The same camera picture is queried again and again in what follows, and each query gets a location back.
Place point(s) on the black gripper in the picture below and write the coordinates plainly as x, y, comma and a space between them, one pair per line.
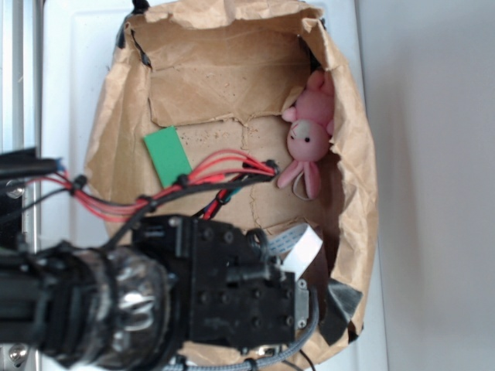
224, 287

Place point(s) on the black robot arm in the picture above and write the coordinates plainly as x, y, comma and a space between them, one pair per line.
159, 282

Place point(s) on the black tape piece right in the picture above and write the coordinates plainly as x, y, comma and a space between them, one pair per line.
341, 302

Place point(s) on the green rectangular block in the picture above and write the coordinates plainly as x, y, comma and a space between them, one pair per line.
168, 155

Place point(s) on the brown paper bag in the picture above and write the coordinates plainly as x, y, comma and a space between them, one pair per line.
221, 73

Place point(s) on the pink plush bunny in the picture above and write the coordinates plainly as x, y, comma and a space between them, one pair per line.
311, 119

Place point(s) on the aluminium extrusion frame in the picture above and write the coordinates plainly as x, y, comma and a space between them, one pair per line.
21, 96

